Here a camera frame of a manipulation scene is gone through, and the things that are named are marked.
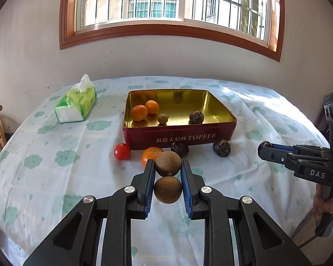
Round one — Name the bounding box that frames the red tomato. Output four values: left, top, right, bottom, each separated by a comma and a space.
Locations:
114, 143, 132, 160

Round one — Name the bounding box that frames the person's right hand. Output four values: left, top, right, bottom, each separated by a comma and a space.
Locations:
312, 184, 333, 223

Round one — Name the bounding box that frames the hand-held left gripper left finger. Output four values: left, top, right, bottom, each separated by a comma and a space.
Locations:
22, 159, 157, 266

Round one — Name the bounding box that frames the orange tangerine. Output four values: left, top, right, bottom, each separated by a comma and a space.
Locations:
141, 147, 165, 167
145, 100, 160, 115
131, 105, 148, 122

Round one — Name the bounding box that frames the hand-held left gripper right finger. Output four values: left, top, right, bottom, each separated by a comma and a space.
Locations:
180, 160, 313, 266

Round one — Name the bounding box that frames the green tissue box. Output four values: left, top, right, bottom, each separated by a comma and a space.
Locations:
54, 74, 97, 123

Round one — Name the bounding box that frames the cloud print tablecloth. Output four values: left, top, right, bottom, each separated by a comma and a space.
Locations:
0, 76, 331, 266

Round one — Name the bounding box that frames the wood-framed barred window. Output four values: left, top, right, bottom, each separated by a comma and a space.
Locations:
59, 0, 283, 62

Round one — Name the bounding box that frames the dark brown water chestnut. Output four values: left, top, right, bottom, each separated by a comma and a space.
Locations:
189, 111, 205, 124
170, 142, 189, 157
212, 140, 231, 157

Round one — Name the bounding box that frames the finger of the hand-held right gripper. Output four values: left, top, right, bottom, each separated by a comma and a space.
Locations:
270, 143, 331, 156
258, 143, 300, 169

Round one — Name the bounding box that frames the red and gold tin box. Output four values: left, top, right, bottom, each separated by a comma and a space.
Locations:
123, 89, 237, 151

